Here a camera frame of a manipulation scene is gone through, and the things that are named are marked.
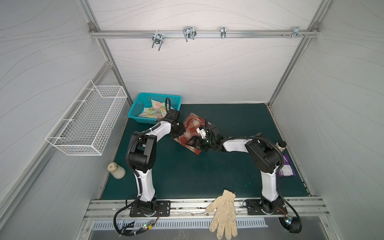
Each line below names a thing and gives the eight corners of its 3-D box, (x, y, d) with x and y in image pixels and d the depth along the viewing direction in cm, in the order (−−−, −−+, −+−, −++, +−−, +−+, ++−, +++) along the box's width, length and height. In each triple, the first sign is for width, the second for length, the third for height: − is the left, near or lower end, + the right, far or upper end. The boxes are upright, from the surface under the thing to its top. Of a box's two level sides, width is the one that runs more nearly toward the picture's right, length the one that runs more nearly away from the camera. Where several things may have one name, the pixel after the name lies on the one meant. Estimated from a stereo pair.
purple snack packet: (280, 176, 87) (283, 174, 84) (273, 156, 95) (275, 154, 92) (293, 176, 87) (296, 174, 84) (285, 156, 95) (287, 154, 92)
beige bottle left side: (113, 179, 84) (105, 172, 76) (117, 169, 87) (109, 162, 79) (123, 179, 84) (116, 172, 76) (126, 169, 87) (119, 162, 79)
